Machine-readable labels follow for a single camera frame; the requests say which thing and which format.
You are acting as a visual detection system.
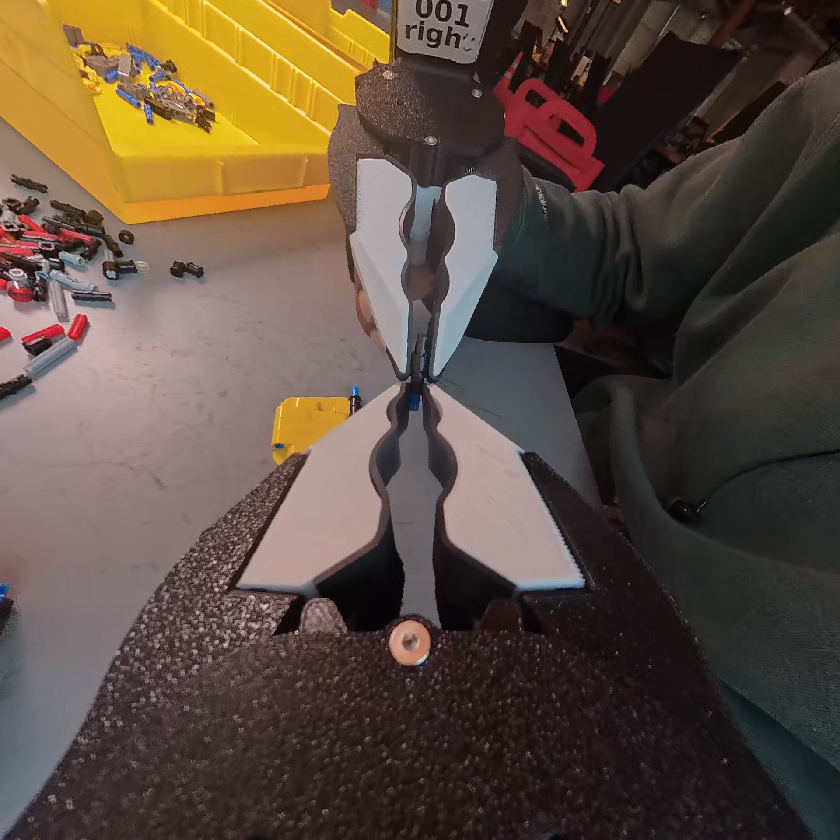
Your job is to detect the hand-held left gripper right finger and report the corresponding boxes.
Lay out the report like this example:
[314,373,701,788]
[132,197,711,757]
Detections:
[423,382,587,596]

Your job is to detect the heap of blue grey parts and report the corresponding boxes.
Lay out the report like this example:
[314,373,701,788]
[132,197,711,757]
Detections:
[62,25,217,132]

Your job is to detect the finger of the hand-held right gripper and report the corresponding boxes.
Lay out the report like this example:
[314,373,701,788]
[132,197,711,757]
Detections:
[423,174,500,383]
[346,156,422,382]

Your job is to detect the red plastic case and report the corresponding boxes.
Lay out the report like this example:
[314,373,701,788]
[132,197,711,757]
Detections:
[492,77,606,193]

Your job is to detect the person's green sweatshirt torso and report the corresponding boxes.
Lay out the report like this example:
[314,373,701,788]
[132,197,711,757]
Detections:
[572,315,840,840]

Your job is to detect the yellow lego block assembly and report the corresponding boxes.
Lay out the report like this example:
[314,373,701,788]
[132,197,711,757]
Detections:
[272,395,361,468]

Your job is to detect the yellow plastic bin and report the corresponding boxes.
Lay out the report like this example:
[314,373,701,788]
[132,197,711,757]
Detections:
[0,0,332,225]
[203,0,395,135]

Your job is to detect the person's right hand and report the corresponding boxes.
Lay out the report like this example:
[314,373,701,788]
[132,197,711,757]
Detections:
[354,282,389,358]

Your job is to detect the pile of small lego pieces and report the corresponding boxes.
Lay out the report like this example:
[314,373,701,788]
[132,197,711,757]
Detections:
[0,174,206,403]

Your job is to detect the person's right forearm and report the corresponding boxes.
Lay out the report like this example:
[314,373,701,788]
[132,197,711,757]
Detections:
[462,62,840,378]

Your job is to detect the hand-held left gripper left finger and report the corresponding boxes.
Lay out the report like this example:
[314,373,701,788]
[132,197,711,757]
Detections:
[235,381,404,596]

